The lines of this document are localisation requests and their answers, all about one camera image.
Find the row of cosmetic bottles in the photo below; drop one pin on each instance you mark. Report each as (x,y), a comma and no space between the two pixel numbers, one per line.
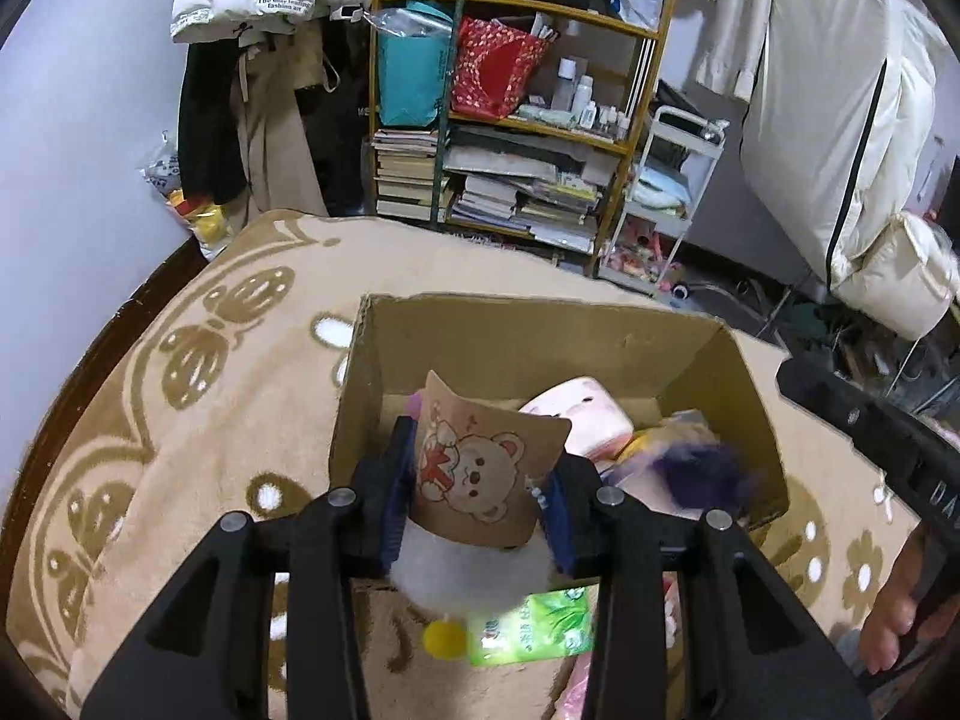
(585,101)

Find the black hanging garment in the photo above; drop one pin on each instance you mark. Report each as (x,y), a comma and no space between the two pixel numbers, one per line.
(210,127)

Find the metal chair base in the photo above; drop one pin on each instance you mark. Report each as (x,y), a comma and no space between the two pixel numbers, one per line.
(739,300)

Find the dark green pole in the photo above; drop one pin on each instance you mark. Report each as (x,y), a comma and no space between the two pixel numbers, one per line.
(448,90)

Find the yellow pompom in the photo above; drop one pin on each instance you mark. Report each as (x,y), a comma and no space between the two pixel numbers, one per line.
(444,639)

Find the person's right hand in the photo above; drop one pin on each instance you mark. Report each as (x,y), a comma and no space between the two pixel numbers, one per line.
(885,615)

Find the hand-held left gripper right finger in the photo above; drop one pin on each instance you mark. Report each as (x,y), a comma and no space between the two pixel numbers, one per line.
(561,521)

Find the neat stack of books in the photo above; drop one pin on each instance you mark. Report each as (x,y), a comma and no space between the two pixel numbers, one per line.
(405,176)

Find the green tissue packet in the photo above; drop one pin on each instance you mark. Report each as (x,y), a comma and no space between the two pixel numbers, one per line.
(532,626)

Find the pale pink plush toy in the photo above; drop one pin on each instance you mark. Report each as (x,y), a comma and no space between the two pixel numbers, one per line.
(585,412)

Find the wooden shelf rack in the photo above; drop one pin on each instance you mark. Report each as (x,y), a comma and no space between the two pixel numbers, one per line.
(540,124)

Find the messy pile of books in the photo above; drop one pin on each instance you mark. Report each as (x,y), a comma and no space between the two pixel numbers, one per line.
(525,199)

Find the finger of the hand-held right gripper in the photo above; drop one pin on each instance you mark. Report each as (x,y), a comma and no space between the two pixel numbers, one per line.
(840,405)

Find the cardboard box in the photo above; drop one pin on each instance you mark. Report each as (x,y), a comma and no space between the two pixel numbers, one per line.
(525,345)

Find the teal gift bag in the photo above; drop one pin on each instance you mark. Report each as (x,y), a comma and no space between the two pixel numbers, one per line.
(409,79)

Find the bear print fuzzy pouch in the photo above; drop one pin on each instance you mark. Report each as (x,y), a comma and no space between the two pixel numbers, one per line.
(480,472)

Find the cream long puffer coat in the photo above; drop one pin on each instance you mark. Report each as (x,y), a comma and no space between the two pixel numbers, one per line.
(840,127)

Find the clear patterned plastic bag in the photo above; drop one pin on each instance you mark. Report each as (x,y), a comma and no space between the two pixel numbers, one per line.
(161,169)

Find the pink translucent bag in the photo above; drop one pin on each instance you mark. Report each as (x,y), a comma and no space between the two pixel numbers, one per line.
(577,690)

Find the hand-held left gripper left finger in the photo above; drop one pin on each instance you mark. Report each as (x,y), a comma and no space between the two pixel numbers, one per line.
(396,499)

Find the red gift bag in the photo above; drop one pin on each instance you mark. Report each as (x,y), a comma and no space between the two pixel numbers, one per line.
(495,67)

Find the white trolley cart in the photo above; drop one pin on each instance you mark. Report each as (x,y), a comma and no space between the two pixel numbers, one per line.
(679,165)

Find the purple plush doll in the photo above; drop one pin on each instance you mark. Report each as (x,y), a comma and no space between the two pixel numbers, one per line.
(705,469)

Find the yellow floor item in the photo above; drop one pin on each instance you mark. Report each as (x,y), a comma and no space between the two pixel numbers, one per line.
(206,225)

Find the beige hanging coat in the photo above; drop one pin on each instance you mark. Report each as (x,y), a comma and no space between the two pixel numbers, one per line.
(274,135)

